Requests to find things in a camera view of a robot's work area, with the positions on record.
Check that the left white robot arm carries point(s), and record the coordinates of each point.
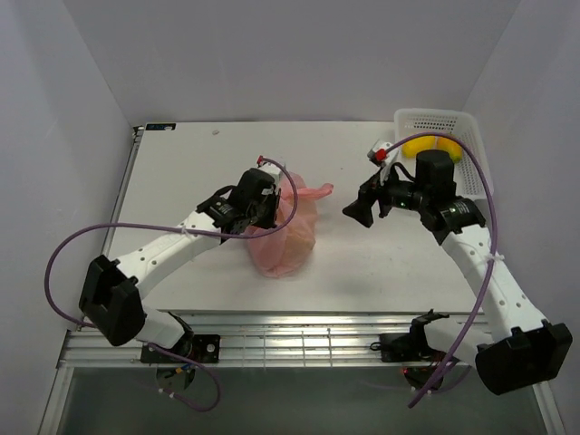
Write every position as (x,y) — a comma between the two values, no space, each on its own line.
(114,289)

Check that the white plastic basket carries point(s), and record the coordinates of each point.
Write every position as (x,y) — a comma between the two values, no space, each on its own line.
(461,125)

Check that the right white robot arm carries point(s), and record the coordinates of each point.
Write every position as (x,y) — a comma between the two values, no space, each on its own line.
(523,348)

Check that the aluminium frame rail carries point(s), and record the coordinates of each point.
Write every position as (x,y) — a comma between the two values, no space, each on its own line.
(284,375)

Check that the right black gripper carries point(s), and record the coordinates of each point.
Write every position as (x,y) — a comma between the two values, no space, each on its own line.
(369,192)

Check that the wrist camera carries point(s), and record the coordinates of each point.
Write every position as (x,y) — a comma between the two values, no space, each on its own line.
(380,156)
(275,170)

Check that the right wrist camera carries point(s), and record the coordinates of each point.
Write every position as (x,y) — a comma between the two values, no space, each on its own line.
(380,156)

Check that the pink plastic bag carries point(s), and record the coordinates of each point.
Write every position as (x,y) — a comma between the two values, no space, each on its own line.
(288,249)

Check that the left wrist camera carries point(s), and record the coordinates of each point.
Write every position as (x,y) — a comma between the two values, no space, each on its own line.
(275,170)

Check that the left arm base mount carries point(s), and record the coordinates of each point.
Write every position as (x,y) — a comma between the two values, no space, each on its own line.
(177,367)

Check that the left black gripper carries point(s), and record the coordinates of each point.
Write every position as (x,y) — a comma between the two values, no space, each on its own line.
(269,222)

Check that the yellow green fake mango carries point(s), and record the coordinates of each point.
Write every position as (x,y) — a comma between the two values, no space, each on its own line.
(454,150)

